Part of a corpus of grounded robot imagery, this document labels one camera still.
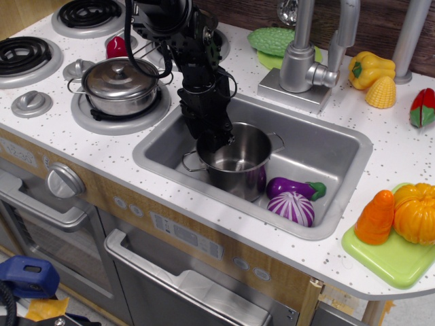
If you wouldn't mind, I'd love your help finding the blue clamp tool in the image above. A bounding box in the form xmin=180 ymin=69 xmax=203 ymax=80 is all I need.
xmin=1 ymin=255 xmax=60 ymax=299

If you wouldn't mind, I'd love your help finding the purple toy eggplant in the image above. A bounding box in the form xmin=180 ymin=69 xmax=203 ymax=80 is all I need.
xmin=266 ymin=177 xmax=327 ymax=201

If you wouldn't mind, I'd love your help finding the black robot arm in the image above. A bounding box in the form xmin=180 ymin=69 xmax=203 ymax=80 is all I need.
xmin=124 ymin=1 xmax=237 ymax=152

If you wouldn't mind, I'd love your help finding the silver toy faucet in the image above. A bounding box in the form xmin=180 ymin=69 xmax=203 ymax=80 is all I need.
xmin=258 ymin=0 xmax=360 ymax=114

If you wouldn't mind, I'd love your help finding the silver stove knob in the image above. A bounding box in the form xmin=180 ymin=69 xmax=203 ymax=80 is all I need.
xmin=11 ymin=90 xmax=53 ymax=118
xmin=63 ymin=59 xmax=94 ymax=81

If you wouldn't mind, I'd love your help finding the front left black burner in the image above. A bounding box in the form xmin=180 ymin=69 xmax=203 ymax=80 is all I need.
xmin=1 ymin=36 xmax=63 ymax=90

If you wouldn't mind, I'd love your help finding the red toy chili pepper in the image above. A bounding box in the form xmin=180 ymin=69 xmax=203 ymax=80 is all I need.
xmin=410 ymin=88 xmax=434 ymax=128

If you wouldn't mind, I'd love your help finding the toy oven door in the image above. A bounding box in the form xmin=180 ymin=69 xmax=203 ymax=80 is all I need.
xmin=1 ymin=160 xmax=132 ymax=325

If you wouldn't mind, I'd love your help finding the hanging silver ladle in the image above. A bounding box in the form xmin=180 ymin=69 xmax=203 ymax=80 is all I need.
xmin=277 ymin=0 xmax=298 ymax=26

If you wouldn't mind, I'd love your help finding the yellow toy corn piece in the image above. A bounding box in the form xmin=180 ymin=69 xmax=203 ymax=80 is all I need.
xmin=365 ymin=76 xmax=396 ymax=109

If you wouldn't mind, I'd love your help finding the toy dishwasher door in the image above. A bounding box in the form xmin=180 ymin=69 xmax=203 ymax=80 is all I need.
xmin=104 ymin=228 xmax=299 ymax=325

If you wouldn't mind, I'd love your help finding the black cable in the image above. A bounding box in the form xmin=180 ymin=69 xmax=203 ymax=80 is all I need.
xmin=0 ymin=275 xmax=22 ymax=326

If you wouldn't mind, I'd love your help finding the back left black burner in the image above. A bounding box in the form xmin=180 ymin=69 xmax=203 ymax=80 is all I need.
xmin=51 ymin=1 xmax=126 ymax=39

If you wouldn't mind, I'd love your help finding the silver stove knob middle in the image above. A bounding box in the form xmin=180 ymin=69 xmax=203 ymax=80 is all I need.
xmin=63 ymin=59 xmax=94 ymax=81

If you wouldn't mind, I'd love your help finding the orange toy pumpkin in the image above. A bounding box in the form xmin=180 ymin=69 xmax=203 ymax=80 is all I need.
xmin=393 ymin=183 xmax=434 ymax=245

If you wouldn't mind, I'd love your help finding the green cutting board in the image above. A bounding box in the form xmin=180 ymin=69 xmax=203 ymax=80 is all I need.
xmin=341 ymin=183 xmax=434 ymax=289

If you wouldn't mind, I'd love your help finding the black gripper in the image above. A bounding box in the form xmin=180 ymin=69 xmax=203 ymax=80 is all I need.
xmin=177 ymin=66 xmax=234 ymax=153

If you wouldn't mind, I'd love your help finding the yellow toy bell pepper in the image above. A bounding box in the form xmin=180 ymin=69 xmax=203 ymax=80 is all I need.
xmin=348 ymin=51 xmax=396 ymax=90

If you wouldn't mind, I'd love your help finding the lidded steel pot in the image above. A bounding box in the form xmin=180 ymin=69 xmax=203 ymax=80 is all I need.
xmin=67 ymin=57 xmax=165 ymax=117

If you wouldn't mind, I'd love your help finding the grey vertical post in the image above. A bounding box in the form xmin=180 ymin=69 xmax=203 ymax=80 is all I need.
xmin=392 ymin=0 xmax=432 ymax=85

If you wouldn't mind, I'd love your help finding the small green plate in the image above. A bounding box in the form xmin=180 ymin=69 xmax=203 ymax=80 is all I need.
xmin=257 ymin=46 xmax=323 ymax=70

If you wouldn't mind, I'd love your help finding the grey toy sink basin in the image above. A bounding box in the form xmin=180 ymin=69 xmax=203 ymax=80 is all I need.
xmin=133 ymin=94 xmax=372 ymax=241

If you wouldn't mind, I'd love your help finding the orange toy carrot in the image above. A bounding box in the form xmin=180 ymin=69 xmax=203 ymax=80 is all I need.
xmin=354 ymin=190 xmax=395 ymax=245

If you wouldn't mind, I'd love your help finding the silver oven dial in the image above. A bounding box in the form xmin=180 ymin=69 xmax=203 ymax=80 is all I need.
xmin=46 ymin=162 xmax=86 ymax=199

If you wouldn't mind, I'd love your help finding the silver stove knob front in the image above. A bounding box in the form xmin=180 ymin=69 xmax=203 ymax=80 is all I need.
xmin=11 ymin=90 xmax=53 ymax=118

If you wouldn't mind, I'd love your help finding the front right burner ring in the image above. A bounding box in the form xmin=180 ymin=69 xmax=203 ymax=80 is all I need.
xmin=70 ymin=85 xmax=173 ymax=137

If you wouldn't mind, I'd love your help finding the purple toy onion half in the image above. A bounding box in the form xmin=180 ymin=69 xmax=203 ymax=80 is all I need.
xmin=267 ymin=192 xmax=315 ymax=228

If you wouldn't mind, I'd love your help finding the green toy bitter gourd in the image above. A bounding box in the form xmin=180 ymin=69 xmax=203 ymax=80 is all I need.
xmin=247 ymin=27 xmax=295 ymax=57

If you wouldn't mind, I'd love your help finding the black burner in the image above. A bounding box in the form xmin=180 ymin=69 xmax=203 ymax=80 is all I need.
xmin=1 ymin=36 xmax=63 ymax=90
xmin=51 ymin=1 xmax=126 ymax=39

